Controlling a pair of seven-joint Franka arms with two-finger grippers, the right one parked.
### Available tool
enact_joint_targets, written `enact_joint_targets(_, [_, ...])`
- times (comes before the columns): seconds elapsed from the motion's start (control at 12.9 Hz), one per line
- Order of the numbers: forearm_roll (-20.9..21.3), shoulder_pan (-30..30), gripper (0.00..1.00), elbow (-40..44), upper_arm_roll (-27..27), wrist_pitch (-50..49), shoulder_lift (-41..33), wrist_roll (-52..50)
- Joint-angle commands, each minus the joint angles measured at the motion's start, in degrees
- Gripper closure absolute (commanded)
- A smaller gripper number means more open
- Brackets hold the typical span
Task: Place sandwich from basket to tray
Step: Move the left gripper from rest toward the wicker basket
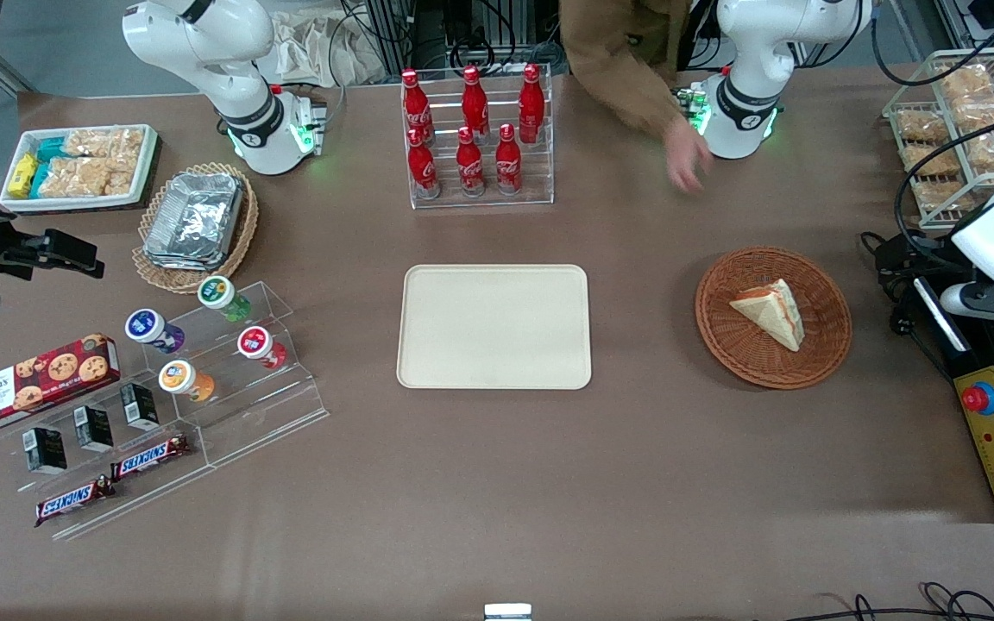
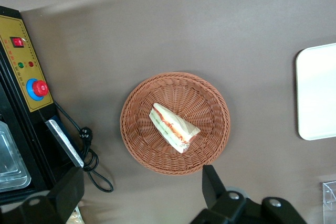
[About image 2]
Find triangle sandwich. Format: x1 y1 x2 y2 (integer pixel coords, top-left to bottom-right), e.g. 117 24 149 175
149 102 202 154

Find bagged crispy snack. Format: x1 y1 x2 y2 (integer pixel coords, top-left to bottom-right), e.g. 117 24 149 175
67 207 85 224

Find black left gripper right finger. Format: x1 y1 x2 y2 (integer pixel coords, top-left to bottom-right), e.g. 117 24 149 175
190 165 249 224

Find black power cable with plug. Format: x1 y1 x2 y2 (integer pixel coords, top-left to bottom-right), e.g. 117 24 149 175
54 100 114 193

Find beige plastic tray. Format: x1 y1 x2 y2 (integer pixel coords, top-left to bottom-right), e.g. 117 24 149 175
296 42 336 141

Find silver sealing machine bar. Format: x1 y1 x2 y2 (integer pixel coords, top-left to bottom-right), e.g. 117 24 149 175
44 119 85 168

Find round brown wicker basket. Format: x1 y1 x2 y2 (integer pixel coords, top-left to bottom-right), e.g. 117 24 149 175
120 71 232 176

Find clear plastic food container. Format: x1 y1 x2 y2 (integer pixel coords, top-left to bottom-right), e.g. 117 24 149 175
0 120 32 193

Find black sealing machine yellow panel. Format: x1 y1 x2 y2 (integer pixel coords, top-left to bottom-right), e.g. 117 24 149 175
0 5 87 206

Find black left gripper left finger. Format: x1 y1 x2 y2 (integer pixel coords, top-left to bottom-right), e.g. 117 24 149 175
15 166 85 224

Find clear acrylic bottle rack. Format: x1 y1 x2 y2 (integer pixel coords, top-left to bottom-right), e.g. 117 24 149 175
319 180 336 222

